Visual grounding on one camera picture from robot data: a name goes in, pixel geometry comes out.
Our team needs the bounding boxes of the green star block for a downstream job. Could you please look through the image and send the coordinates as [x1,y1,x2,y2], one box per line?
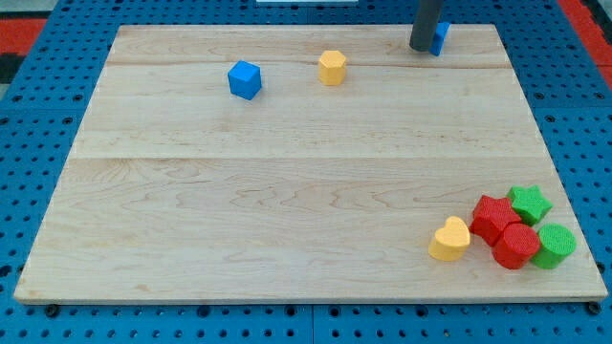
[507,185,554,226]

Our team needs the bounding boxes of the blue block behind effector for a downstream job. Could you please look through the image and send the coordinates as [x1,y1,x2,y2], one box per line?
[428,22,450,56]

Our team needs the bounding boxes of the blue cube block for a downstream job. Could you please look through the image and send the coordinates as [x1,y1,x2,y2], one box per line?
[228,60,262,100]

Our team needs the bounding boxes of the green cylinder block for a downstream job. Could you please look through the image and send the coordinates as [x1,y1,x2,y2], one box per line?
[531,224,577,269]

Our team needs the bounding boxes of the red cylinder block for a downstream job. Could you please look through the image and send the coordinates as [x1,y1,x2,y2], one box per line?
[492,224,540,269]

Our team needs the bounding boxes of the yellow heart block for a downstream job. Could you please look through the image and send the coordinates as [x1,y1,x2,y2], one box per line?
[427,216,471,262]

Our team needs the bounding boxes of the blue perforated mat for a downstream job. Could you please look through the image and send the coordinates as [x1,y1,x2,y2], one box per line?
[1,0,611,343]

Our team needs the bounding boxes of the yellow hexagon block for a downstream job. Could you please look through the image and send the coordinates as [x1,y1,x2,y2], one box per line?
[318,50,346,86]

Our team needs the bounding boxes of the wooden board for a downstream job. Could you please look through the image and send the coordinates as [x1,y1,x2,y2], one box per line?
[14,24,608,305]

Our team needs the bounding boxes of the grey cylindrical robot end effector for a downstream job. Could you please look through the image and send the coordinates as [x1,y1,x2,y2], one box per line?
[409,0,444,52]

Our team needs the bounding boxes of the red star block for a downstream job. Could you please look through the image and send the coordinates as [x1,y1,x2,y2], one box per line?
[469,195,522,247]

